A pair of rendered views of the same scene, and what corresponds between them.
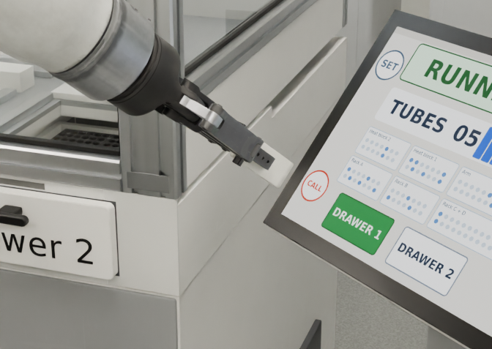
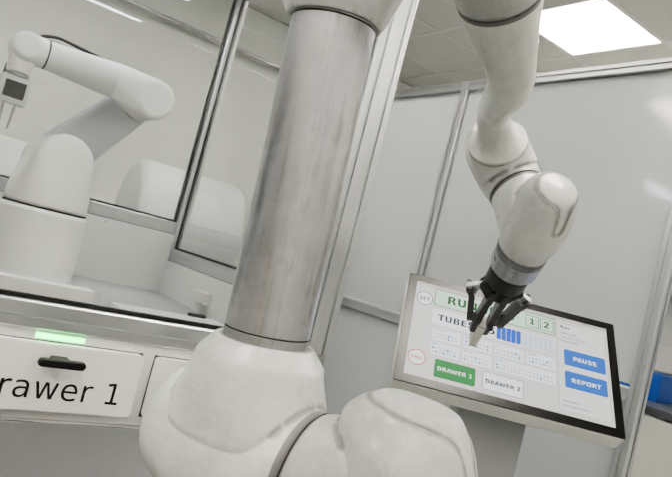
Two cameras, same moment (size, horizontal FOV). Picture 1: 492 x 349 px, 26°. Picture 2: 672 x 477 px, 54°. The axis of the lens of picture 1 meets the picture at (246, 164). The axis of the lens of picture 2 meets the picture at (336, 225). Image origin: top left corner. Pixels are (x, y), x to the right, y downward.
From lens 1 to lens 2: 1.41 m
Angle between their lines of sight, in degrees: 58
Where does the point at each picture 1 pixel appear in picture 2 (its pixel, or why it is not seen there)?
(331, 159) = (418, 343)
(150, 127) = (323, 323)
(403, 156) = (460, 339)
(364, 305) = not seen: outside the picture
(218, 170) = not seen: hidden behind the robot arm
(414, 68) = (440, 300)
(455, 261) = (517, 383)
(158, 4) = (346, 250)
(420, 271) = (503, 390)
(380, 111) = (433, 319)
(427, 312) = (519, 407)
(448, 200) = (497, 357)
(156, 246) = not seen: hidden behind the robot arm
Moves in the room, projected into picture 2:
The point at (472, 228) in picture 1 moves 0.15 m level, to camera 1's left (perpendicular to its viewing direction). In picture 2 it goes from (516, 368) to (492, 367)
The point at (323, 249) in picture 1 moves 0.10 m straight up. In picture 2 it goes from (443, 387) to (454, 342)
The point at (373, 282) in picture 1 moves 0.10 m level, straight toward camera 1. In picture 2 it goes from (482, 398) to (523, 413)
